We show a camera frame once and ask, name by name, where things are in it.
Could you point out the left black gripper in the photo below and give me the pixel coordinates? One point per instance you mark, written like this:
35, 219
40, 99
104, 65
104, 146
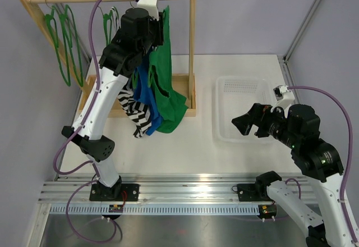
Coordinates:
157, 23

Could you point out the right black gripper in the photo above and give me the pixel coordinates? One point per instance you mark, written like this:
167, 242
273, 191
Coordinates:
259, 115

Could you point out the green tank top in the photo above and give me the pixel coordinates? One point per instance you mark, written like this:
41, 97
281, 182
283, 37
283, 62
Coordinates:
171, 104

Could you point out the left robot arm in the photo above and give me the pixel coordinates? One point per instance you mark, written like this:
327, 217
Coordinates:
139, 31

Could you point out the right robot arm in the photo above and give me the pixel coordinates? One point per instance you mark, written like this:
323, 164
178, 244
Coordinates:
318, 160

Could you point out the green hanger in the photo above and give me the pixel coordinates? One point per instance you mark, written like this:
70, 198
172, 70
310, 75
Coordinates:
71, 45
51, 25
110, 24

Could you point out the blue tank top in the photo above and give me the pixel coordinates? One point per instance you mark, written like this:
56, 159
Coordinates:
144, 94

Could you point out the black white striped tank top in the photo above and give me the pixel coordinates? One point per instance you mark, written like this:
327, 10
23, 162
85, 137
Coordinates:
136, 111

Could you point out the white plastic basket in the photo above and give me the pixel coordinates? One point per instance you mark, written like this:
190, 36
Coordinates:
234, 96

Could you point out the wooden clothes rack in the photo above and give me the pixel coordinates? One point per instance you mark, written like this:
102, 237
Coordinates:
183, 44

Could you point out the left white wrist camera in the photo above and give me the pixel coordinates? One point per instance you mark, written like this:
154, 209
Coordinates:
151, 6

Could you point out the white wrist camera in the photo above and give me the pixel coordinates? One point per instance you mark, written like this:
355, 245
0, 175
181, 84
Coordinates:
284, 97
151, 6

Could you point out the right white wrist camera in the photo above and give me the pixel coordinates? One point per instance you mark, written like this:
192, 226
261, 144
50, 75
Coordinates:
284, 97

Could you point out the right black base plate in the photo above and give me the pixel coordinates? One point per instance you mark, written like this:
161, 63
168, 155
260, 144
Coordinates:
248, 193

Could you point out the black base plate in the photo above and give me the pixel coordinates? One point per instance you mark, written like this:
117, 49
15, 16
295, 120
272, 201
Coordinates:
131, 192
248, 193

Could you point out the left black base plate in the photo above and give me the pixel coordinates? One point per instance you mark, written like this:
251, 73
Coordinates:
131, 192

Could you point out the white slotted cable duct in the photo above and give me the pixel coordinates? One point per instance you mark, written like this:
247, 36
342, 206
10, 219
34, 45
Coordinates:
158, 209

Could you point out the aluminium mounting rail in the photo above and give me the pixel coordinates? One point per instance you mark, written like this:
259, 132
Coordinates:
159, 189

